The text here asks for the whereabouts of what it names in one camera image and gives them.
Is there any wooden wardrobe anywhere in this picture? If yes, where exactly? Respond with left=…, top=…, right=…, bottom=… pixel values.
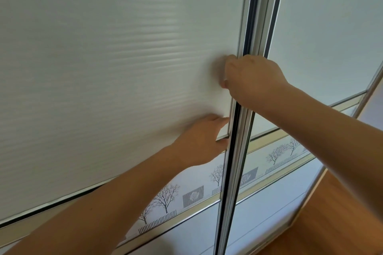
left=0, top=0, right=383, bottom=255

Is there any person's right forearm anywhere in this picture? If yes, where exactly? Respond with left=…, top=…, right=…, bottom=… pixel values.
left=263, top=83, right=383, bottom=228

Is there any person's left hand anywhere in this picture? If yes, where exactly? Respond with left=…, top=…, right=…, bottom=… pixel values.
left=170, top=114, right=230, bottom=167

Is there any person's left forearm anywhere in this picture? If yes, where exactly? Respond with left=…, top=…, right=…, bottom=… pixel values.
left=1, top=145, right=192, bottom=255

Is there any person's right hand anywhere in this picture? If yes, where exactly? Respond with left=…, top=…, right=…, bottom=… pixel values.
left=220, top=54, right=289, bottom=112

